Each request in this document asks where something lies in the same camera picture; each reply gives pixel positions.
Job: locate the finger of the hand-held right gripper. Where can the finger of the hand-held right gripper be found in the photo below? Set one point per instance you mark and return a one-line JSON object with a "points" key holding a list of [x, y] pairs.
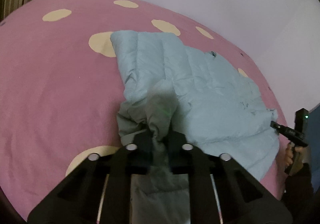
{"points": [[285, 130]]}

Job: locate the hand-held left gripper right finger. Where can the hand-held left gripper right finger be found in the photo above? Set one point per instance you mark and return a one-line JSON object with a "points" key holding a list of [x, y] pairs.
{"points": [[177, 144]]}

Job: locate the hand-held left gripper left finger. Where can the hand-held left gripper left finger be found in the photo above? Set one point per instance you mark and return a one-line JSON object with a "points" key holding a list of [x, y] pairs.
{"points": [[142, 144]]}

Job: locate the light blue puffer jacket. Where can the light blue puffer jacket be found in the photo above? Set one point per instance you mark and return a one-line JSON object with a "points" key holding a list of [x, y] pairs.
{"points": [[200, 94]]}

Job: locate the person's right forearm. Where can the person's right forearm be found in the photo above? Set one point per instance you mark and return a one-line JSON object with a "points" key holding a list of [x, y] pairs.
{"points": [[298, 189]]}

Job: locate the person's right hand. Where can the person's right hand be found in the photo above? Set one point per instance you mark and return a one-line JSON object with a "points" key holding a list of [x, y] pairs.
{"points": [[289, 155]]}

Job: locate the blue cloth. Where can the blue cloth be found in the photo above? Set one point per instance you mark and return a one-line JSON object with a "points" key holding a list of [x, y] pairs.
{"points": [[314, 134]]}

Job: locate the pink dotted bed sheet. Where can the pink dotted bed sheet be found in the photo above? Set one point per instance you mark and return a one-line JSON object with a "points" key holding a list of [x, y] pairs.
{"points": [[62, 89]]}

